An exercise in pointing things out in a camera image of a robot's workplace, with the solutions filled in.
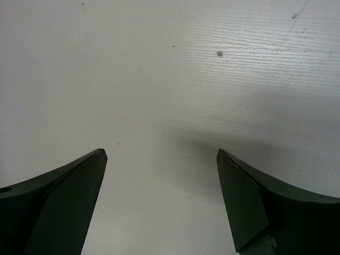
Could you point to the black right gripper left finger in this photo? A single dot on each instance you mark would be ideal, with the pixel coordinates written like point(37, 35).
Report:
point(51, 213)

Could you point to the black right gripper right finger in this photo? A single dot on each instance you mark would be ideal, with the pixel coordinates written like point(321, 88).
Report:
point(269, 216)

